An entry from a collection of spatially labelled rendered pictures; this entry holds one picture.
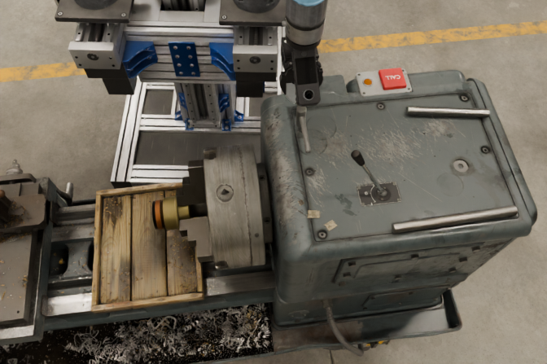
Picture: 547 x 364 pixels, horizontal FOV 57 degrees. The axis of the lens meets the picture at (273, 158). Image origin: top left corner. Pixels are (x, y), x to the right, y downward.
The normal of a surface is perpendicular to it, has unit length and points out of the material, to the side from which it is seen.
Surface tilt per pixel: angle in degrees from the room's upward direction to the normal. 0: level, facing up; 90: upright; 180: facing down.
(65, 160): 0
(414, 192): 0
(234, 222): 38
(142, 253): 0
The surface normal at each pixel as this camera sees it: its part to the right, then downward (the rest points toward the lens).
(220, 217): 0.08, 0.03
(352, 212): 0.02, -0.49
